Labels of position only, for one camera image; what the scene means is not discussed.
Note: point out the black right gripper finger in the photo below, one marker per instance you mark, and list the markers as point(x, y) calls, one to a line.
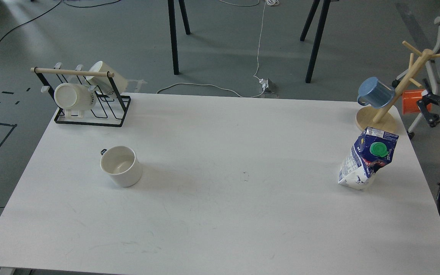
point(432, 119)
point(429, 98)

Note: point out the blue white milk carton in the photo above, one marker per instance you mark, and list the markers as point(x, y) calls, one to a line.
point(372, 150)

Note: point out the white ceramic mug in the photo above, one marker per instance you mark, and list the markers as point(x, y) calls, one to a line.
point(120, 163)

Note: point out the orange mug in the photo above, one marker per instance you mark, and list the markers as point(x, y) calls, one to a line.
point(410, 97)

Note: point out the wooden mug tree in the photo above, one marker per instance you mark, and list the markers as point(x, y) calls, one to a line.
point(380, 118)

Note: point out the blue mug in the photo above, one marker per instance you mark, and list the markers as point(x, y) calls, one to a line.
point(375, 93)

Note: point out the black table leg right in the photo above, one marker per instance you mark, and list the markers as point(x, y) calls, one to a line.
point(318, 36)

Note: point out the floor power socket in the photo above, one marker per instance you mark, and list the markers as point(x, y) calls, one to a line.
point(267, 86)

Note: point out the white mug on rack rear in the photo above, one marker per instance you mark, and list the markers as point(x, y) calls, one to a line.
point(103, 82)

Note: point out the white mug on rack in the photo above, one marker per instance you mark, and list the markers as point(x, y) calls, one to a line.
point(74, 97)
point(103, 82)

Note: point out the white mug on rack front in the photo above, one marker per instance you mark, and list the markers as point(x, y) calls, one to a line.
point(74, 97)

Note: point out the black wire mug rack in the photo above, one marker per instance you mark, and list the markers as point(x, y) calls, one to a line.
point(107, 111)

